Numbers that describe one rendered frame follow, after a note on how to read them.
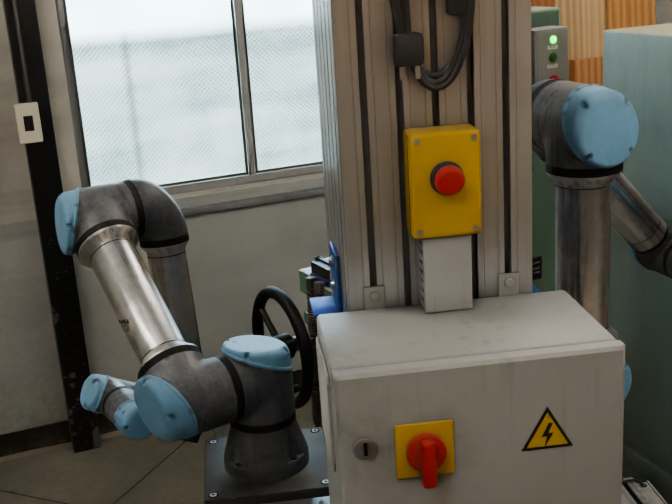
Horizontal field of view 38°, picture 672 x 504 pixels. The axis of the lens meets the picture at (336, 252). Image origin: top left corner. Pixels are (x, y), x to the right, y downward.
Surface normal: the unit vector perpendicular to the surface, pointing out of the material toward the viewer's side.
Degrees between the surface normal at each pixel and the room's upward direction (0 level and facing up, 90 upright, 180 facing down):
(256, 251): 90
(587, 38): 87
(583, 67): 87
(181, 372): 35
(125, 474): 0
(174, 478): 0
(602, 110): 83
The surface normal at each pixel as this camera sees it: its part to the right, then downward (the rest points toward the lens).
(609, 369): 0.11, 0.29
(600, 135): 0.35, 0.12
